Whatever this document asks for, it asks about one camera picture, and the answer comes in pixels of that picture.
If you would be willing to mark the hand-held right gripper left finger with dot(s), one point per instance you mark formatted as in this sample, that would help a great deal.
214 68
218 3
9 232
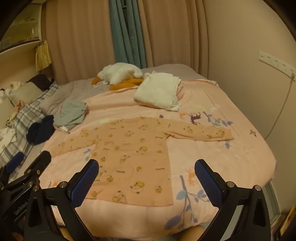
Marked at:
85 183

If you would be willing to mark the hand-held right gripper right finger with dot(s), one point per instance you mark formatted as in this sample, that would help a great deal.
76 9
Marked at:
208 183

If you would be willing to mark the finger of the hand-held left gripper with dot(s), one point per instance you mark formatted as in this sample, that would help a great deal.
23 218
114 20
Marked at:
41 161
14 162

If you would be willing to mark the orange printed baby shirt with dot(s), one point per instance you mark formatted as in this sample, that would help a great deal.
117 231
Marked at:
129 148

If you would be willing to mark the white crumpled garment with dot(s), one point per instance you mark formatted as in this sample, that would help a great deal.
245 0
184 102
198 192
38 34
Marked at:
8 138

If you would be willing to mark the dark navy garment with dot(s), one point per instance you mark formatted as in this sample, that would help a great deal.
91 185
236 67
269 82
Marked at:
40 131

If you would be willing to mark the pink printed blanket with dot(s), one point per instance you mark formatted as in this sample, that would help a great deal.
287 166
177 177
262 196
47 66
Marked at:
208 148

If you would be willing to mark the pale pink garment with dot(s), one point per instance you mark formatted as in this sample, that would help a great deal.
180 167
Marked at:
63 128

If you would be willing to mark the beige patterned garment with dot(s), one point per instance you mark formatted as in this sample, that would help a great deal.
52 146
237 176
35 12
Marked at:
12 120

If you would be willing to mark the plaid pillow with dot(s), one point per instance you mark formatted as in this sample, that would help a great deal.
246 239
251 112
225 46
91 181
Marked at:
25 118

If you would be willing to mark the beige pillow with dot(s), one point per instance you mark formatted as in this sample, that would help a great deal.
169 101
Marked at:
25 93
5 110

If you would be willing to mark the grey garment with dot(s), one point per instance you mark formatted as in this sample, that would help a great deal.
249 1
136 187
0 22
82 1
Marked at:
69 114

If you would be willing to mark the small pink cloth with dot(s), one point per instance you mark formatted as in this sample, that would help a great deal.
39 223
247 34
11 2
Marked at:
19 104

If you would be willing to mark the beige plush toy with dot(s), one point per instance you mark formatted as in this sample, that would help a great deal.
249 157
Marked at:
16 84

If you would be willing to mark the grey bed sheet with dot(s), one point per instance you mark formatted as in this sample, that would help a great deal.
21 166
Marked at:
76 90

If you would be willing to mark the dark brown cloth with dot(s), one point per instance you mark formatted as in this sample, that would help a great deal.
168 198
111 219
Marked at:
41 81

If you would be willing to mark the pink folded garment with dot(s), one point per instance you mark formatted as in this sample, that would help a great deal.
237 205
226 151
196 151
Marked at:
180 91

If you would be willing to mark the yellow fringed cloth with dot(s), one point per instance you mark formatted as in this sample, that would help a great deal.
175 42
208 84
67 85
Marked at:
43 55

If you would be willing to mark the white folded garment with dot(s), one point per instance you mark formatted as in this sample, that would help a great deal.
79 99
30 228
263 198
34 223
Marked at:
157 90

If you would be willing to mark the white goose plush toy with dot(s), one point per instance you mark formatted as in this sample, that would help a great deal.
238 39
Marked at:
120 73

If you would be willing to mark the beige pink curtain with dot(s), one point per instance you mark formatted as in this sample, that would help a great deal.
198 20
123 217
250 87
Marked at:
78 39
173 34

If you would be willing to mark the teal curtain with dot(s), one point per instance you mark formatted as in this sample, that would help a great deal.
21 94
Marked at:
126 32

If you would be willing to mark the wall cabinet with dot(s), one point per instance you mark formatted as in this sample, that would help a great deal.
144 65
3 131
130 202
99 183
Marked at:
20 25

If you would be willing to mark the white wall power strip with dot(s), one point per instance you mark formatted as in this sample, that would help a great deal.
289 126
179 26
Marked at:
275 61

